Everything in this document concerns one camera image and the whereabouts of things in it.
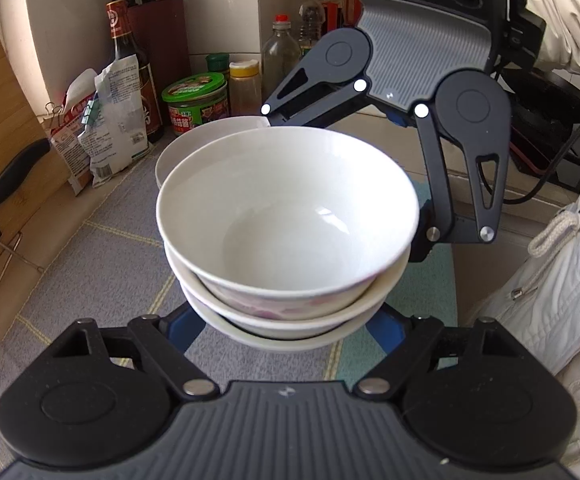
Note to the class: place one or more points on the small green-capped jar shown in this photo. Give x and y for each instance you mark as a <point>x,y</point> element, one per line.
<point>217,62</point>

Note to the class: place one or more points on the dark soy sauce bottle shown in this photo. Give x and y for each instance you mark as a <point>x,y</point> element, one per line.
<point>130,60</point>

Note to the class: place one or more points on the bamboo cutting board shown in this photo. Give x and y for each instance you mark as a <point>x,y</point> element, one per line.
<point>0,110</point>

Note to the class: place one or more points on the metal binder clip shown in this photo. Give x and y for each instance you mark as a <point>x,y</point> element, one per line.
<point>55,112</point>

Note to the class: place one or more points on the clear glass bottle red cap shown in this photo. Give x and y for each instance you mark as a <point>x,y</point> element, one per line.
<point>280,60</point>

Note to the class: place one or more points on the white and blue packet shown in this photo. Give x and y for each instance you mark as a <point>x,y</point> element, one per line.
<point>120,125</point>

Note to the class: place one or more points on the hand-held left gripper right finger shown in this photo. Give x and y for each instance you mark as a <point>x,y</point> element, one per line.
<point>387,332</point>

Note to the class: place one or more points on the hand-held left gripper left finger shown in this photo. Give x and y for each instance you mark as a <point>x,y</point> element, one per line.
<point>185,332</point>

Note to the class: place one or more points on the white bowl with pink flowers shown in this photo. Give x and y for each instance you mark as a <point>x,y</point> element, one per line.
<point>290,200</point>
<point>185,277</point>

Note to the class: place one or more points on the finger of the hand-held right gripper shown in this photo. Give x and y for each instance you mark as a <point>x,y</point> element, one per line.
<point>330,102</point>
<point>442,185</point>

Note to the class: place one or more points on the red and white packet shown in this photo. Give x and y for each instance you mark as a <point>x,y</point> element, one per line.
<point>70,150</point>

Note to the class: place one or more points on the spice jar with yellow lid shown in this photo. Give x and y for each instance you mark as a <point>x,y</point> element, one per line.
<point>245,90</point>

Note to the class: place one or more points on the plain white bowl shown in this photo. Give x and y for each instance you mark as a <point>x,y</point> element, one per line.
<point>230,331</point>

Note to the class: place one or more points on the bottle with red label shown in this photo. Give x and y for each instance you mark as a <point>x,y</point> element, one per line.
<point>327,5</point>

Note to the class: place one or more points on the oil bottle with green label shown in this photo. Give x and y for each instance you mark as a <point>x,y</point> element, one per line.
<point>311,20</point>

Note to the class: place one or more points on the sauce jar with green lid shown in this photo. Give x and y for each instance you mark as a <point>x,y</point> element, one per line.
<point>195,105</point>

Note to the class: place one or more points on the grey checked cloth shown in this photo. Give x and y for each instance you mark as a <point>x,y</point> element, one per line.
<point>95,270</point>

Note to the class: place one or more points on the dark red knife block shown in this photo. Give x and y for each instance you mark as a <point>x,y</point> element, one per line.
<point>165,35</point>

